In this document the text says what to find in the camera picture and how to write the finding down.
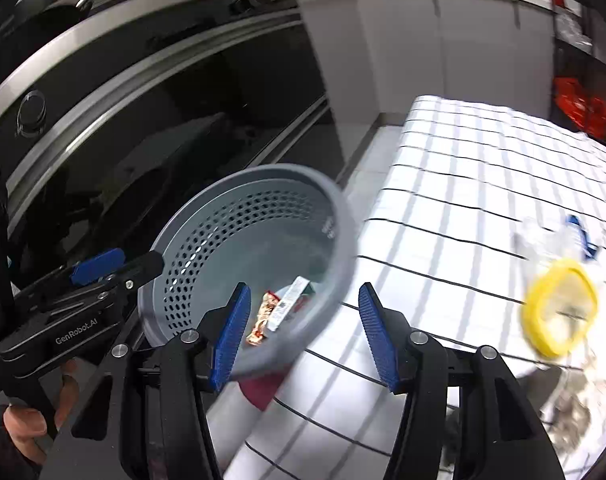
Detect blue wrapper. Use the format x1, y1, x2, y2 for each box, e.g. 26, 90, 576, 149
565, 215, 600, 261

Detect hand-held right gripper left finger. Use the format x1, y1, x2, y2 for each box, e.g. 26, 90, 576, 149
40, 282, 254, 480

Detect black built-in oven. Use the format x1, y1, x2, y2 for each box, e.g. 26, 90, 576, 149
0, 0, 346, 311

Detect black metal rack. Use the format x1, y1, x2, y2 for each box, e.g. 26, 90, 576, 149
545, 0, 606, 156

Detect grey perforated wastebasket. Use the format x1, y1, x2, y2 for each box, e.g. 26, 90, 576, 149
137, 162, 360, 381

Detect person's left hand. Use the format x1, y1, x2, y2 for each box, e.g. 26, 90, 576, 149
3, 360, 80, 466

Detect black oven knob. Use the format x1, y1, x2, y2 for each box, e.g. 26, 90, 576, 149
17, 91, 48, 136
230, 0, 271, 15

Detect white black checked tablecloth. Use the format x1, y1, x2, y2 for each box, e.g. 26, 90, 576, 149
203, 95, 606, 480

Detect yellow rimmed clear lid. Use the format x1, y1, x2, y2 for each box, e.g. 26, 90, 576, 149
522, 257, 600, 359

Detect red plastic bag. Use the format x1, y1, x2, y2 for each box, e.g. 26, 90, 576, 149
554, 77, 591, 126
578, 97, 606, 141

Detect clear plastic bag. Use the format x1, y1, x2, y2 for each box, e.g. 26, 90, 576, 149
513, 215, 606, 281

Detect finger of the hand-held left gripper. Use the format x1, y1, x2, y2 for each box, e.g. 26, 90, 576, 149
20, 248, 128, 306
38, 251, 164, 321

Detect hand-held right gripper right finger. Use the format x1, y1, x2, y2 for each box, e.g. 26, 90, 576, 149
358, 282, 566, 480

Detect grey kitchen cabinets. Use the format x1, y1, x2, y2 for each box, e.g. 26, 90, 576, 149
295, 0, 556, 126

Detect white tissue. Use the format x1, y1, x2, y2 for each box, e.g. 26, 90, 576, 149
545, 360, 606, 456

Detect red gold snack wrapper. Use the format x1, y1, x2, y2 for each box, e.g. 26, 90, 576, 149
247, 291, 281, 346

